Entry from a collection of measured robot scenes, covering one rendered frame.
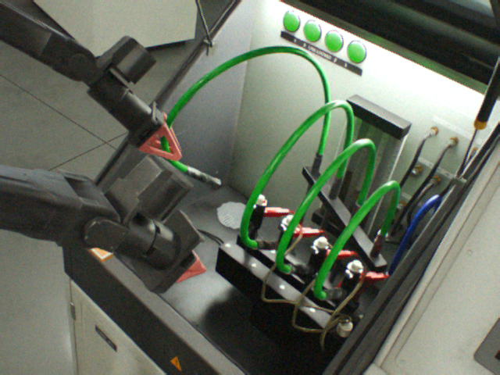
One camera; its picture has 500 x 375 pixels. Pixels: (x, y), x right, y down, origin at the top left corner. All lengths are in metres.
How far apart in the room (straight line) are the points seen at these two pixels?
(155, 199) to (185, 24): 3.68
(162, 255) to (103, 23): 3.30
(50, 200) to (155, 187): 0.14
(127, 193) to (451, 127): 0.71
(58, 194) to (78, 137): 2.68
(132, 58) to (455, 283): 0.67
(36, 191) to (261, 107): 0.94
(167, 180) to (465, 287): 0.54
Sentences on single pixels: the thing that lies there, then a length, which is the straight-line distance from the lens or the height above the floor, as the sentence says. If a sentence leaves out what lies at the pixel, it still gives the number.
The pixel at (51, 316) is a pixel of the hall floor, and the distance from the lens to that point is 2.33.
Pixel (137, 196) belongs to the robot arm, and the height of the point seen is 1.42.
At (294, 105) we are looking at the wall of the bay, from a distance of 1.35.
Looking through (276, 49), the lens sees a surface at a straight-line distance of 1.02.
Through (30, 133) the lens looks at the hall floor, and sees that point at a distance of 3.31.
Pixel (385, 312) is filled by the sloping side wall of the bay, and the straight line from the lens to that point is 0.98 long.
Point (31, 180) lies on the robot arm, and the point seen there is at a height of 1.48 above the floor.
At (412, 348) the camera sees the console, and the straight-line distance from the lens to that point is 1.05.
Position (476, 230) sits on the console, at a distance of 0.94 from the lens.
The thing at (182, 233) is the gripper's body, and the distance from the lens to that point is 0.74.
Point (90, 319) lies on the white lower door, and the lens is 1.41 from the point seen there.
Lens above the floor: 1.83
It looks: 38 degrees down
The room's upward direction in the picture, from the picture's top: 11 degrees clockwise
